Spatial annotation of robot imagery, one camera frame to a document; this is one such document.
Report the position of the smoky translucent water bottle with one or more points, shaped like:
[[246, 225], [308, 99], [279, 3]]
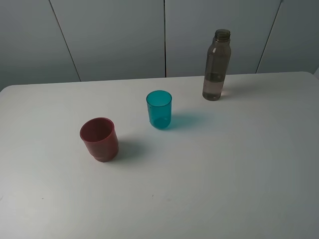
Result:
[[217, 61]]

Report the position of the teal translucent plastic cup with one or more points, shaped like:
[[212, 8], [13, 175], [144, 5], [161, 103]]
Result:
[[159, 108]]

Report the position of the red plastic cup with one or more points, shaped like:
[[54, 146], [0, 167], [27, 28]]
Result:
[[100, 138]]

